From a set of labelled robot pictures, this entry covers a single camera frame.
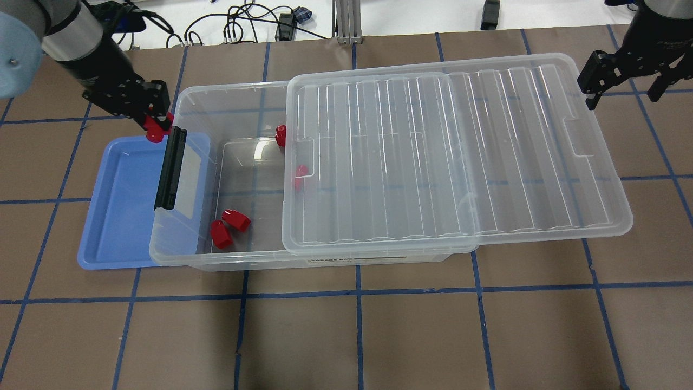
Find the silver robot arm near lid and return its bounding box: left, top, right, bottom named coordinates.
left=577, top=1, right=692, bottom=109

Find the aluminium frame post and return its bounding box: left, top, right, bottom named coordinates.
left=332, top=0, right=363, bottom=44

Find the silver robot arm near tray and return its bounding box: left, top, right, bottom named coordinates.
left=1, top=1, right=173, bottom=143

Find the clear plastic box lid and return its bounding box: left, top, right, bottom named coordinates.
left=282, top=53, right=633, bottom=257

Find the red block in box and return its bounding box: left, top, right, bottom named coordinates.
left=210, top=220, right=233, bottom=250
left=222, top=209, right=252, bottom=232
left=274, top=124, right=287, bottom=148
left=294, top=165, right=309, bottom=192

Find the clear plastic storage box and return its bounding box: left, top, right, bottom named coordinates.
left=149, top=73, right=479, bottom=271

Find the black gripper body near tray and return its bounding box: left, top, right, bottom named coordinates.
left=57, top=38, right=143, bottom=118

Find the red block from tray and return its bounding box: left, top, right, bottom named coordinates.
left=143, top=112, right=174, bottom=144

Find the black power adapter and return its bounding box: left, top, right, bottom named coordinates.
left=480, top=0, right=501, bottom=30

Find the blue plastic tray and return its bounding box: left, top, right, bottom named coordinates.
left=77, top=133, right=211, bottom=270

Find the black gripper body near lid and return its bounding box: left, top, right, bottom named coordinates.
left=614, top=10, right=692, bottom=86

